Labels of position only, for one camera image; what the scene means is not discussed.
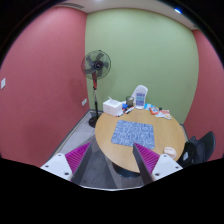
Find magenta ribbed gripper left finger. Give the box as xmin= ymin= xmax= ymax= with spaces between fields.
xmin=41 ymin=142 xmax=92 ymax=184

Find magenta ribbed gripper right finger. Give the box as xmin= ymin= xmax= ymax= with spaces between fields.
xmin=133 ymin=143 xmax=182 ymax=185

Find white wall socket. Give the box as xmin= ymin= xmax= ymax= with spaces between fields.
xmin=82 ymin=98 xmax=87 ymax=106

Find white tissue box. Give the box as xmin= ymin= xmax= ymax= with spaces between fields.
xmin=103 ymin=98 xmax=122 ymax=116

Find blue patterned mouse pad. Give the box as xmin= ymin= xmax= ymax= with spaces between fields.
xmin=111 ymin=120 xmax=155 ymax=149

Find white chair with blue paper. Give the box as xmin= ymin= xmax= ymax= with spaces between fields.
xmin=132 ymin=85 xmax=148 ymax=109

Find white light switch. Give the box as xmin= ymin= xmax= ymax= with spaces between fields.
xmin=1 ymin=78 xmax=6 ymax=89

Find round wooden table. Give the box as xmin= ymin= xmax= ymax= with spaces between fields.
xmin=95 ymin=109 xmax=185 ymax=173

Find colourful snack packets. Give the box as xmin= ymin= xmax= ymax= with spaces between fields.
xmin=144 ymin=103 xmax=172 ymax=120

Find small items beside tissue box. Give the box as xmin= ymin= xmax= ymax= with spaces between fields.
xmin=116 ymin=104 xmax=134 ymax=117

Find dark pen cup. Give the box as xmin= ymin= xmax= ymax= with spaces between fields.
xmin=126 ymin=96 xmax=134 ymax=107

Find black standing fan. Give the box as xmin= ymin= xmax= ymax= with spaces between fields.
xmin=81 ymin=49 xmax=112 ymax=129

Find black office chair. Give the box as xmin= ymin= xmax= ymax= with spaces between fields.
xmin=177 ymin=131 xmax=216 ymax=168

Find beige computer mouse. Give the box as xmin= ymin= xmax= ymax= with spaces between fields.
xmin=163 ymin=147 xmax=177 ymax=159

